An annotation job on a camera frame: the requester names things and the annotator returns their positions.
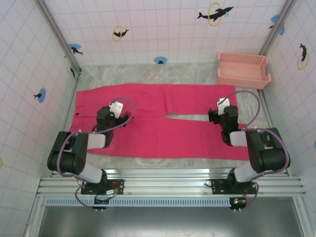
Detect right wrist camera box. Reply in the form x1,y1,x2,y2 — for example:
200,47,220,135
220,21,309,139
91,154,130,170
216,98,232,116

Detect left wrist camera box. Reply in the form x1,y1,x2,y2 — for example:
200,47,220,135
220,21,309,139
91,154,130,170
109,101,124,119

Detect aluminium corner post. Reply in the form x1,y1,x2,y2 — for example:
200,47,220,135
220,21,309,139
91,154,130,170
259,0,297,57
34,0,82,75

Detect small dolphin ring sticker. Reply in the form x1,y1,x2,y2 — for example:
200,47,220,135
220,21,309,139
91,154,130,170
112,25,130,42

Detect large dolphin ring sticker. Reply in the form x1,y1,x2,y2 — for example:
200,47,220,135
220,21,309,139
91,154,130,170
197,2,235,27

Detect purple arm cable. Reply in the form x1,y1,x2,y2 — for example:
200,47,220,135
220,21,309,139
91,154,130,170
57,97,136,211
219,90,291,212

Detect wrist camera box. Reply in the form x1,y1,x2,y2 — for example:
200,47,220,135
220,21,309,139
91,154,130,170
109,101,124,119
216,98,232,116

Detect slotted white cable duct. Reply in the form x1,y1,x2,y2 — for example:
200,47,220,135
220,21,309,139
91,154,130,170
45,197,237,207

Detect aluminium mounting rail frame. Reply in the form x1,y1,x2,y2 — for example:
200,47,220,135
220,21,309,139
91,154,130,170
37,168,307,197

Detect blue circle seal sticker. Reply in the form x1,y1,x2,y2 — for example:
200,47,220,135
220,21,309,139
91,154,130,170
33,87,47,103

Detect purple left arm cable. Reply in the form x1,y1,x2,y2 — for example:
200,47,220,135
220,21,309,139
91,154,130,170
57,97,136,211

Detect pink long pants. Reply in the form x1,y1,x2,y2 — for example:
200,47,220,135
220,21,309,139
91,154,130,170
69,83,250,161

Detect pink plastic basket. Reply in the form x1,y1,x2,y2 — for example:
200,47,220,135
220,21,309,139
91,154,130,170
217,51,272,89

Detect aluminium side rail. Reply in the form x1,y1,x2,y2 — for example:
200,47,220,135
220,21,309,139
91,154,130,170
51,74,80,176
257,88,291,176

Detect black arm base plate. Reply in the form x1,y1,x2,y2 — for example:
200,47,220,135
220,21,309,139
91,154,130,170
80,178,125,196
206,178,257,196

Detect blue circle shark sticker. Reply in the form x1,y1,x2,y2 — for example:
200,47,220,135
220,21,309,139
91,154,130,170
68,43,84,56

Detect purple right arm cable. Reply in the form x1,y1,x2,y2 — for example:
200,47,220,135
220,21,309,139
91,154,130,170
219,90,291,212

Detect black connector board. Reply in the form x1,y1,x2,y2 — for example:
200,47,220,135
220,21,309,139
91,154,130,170
229,196,248,212
93,194,116,211

